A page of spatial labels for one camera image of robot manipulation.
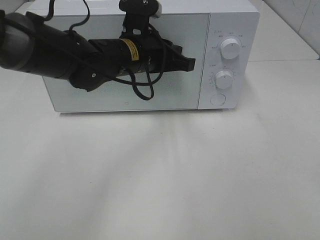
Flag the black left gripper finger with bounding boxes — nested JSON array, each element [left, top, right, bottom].
[[172, 54, 196, 72]]

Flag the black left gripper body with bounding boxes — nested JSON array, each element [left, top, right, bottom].
[[119, 14, 183, 74]]

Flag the white microwave door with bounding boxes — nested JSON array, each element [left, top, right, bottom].
[[43, 13, 209, 113]]

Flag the white timer knob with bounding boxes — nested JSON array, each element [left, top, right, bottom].
[[214, 70, 234, 90]]

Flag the round door release button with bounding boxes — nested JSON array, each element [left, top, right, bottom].
[[210, 93, 226, 106]]

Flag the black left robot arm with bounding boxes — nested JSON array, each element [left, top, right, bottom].
[[0, 11, 195, 92]]

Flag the white microwave oven body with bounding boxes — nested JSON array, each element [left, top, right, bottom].
[[20, 0, 261, 114]]

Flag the upper white power knob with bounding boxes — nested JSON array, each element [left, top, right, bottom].
[[219, 37, 241, 60]]

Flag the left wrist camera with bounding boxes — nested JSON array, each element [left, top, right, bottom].
[[118, 0, 162, 19]]

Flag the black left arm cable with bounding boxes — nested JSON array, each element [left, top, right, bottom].
[[43, 0, 171, 101]]

